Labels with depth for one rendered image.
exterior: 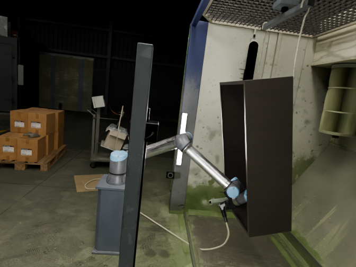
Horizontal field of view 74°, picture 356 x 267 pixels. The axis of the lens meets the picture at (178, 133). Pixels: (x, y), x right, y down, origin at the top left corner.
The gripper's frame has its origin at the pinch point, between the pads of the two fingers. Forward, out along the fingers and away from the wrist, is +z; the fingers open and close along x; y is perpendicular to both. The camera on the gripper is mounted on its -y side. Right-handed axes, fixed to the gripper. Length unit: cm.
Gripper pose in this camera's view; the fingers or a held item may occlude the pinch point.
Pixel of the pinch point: (220, 204)
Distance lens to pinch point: 229.9
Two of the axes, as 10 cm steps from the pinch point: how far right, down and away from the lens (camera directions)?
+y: 2.3, 8.8, -4.2
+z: -4.9, 4.8, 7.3
